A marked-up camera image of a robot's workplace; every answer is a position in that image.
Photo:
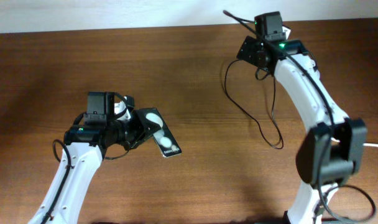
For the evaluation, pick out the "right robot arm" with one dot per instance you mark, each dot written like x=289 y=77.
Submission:
x=333 y=147

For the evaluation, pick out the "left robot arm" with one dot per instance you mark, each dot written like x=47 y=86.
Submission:
x=110 y=119

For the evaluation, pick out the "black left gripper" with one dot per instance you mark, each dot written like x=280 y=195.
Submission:
x=142 y=130

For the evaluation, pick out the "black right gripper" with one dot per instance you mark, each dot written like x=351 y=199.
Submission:
x=248 y=50

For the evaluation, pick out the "black smartphone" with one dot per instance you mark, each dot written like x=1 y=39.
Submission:
x=164 y=137

